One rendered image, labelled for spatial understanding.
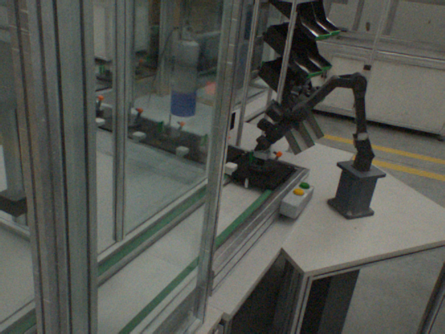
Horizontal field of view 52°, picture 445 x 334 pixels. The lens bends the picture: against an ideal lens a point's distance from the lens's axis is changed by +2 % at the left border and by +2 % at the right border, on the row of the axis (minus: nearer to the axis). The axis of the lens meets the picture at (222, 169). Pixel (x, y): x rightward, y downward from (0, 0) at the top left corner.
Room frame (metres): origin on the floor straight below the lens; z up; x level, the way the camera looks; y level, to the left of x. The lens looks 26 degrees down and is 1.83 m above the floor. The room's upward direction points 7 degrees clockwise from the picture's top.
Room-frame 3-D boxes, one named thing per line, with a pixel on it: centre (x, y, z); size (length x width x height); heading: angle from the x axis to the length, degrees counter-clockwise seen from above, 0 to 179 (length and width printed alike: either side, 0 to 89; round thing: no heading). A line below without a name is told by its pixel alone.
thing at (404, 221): (1.78, -0.55, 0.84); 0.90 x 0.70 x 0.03; 119
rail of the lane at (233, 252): (1.49, -0.18, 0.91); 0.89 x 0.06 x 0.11; 154
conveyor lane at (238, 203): (1.54, -0.01, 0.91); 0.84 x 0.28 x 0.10; 154
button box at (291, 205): (1.63, -0.32, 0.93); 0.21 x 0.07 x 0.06; 154
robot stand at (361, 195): (1.73, -0.58, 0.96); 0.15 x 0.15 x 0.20; 29
